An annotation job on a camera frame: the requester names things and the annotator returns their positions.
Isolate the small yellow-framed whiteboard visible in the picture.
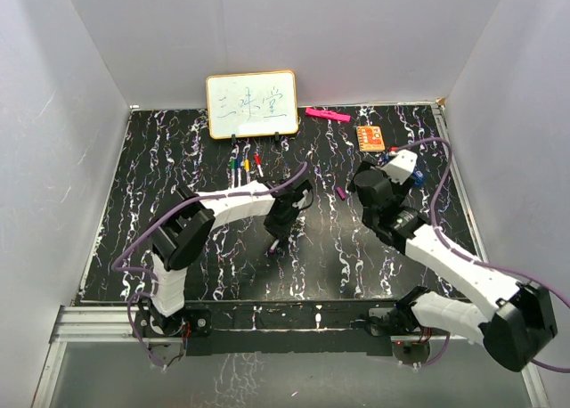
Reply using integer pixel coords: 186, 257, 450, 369
206, 70, 299, 140

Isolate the blue stapler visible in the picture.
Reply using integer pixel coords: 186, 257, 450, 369
412, 167, 424, 187

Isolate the yellow whiteboard pen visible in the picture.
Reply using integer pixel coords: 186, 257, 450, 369
243, 159, 251, 184

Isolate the purple pen cap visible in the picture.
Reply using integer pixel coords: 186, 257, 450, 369
336, 187, 346, 200

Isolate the green whiteboard pen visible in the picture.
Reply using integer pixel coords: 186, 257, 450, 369
230, 164, 237, 188

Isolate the purple whiteboard pen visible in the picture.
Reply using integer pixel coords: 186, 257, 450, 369
268, 240, 280, 254

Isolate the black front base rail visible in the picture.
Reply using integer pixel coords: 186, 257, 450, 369
133, 298, 451, 358

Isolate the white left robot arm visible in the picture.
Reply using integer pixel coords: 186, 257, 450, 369
151, 178, 313, 336

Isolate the blue whiteboard pen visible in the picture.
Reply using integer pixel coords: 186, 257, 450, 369
236, 167, 242, 187

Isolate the red whiteboard pen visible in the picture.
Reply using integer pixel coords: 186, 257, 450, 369
254, 153, 265, 178

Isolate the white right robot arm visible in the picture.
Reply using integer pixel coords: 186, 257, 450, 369
347, 161, 558, 371

